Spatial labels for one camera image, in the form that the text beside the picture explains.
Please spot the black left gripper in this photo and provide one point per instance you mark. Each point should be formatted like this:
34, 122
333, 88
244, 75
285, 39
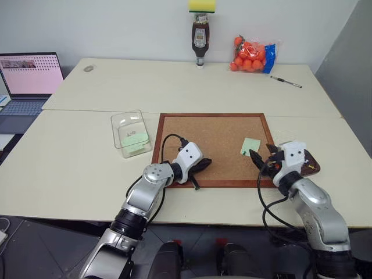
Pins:
196, 169

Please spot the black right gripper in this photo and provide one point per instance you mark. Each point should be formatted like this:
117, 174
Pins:
276, 162

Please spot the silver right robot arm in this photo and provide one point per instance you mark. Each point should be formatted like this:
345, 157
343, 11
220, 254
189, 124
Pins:
322, 212

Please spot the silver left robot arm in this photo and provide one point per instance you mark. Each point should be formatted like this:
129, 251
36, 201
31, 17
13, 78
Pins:
142, 197

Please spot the green sticky note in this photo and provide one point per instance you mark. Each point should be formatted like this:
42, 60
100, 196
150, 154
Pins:
251, 145
134, 143

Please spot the clear plastic box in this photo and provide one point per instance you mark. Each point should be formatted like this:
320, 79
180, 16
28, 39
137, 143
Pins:
130, 128

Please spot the black and white pen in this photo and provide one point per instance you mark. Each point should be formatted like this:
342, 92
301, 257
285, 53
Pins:
286, 81

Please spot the dark rounded shape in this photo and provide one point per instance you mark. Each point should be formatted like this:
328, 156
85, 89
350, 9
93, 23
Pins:
236, 260
170, 260

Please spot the bag of orange balls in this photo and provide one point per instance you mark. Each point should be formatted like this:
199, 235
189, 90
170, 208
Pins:
251, 56

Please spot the upside-down ketchup bottle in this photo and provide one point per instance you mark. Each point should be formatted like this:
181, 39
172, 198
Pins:
200, 37

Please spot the grey round table grommet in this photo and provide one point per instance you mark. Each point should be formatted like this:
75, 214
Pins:
89, 68

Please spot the yellow and green sponge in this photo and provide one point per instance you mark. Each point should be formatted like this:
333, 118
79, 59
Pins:
202, 5

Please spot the open grey laptop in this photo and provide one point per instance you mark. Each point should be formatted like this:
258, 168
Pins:
27, 84

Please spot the blue and white paper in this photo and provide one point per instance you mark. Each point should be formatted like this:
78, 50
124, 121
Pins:
3, 100

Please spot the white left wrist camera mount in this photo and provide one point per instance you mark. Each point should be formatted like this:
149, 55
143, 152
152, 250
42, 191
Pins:
189, 157

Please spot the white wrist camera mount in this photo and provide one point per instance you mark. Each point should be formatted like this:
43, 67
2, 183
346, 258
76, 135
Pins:
293, 158
189, 157

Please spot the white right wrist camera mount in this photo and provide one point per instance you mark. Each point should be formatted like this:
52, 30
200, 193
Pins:
293, 158

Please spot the cork board with brown frame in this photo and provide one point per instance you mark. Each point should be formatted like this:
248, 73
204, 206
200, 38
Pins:
215, 136

